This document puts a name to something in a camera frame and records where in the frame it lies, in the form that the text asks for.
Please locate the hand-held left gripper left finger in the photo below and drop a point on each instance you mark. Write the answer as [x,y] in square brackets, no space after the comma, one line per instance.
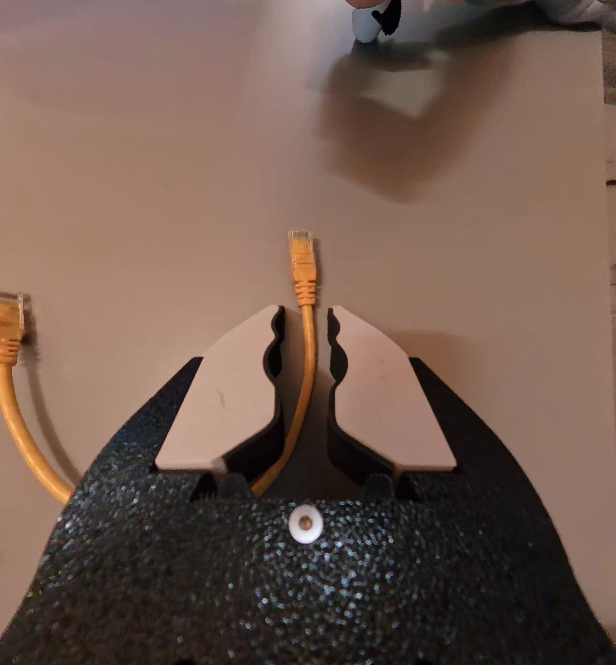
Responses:
[224,395]

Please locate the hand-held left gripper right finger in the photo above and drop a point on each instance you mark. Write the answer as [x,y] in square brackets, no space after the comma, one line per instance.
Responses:
[385,405]

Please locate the grey desk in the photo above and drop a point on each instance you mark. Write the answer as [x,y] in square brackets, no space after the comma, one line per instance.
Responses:
[131,156]

